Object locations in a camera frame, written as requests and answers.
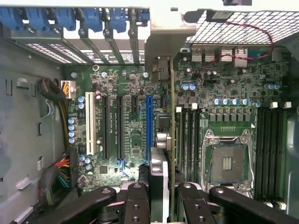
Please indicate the open black PC case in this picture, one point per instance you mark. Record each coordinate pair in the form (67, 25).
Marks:
(18, 130)

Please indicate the CPU socket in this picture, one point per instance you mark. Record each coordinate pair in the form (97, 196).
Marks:
(227, 161)

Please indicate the green motherboard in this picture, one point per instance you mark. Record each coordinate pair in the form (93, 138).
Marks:
(135, 130)

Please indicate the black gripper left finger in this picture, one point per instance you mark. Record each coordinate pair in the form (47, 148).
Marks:
(135, 205)

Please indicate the short black expansion slot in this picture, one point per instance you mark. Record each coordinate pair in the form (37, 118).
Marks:
(134, 105)

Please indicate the white expansion slot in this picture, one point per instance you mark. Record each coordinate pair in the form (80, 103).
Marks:
(90, 123)

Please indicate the blue expansion slot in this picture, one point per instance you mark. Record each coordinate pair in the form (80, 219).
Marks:
(149, 128)

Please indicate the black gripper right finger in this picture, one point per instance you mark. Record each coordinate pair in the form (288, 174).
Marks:
(198, 210)

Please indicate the blue card retention clip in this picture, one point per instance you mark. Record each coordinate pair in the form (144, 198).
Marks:
(10, 18)
(118, 19)
(143, 16)
(66, 18)
(37, 18)
(93, 19)

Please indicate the black RAM slot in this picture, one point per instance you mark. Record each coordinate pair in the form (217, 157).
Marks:
(275, 151)
(283, 151)
(259, 151)
(178, 140)
(198, 144)
(184, 144)
(267, 151)
(191, 144)

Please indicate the long black expansion slot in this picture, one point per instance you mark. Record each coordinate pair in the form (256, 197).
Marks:
(120, 128)
(106, 128)

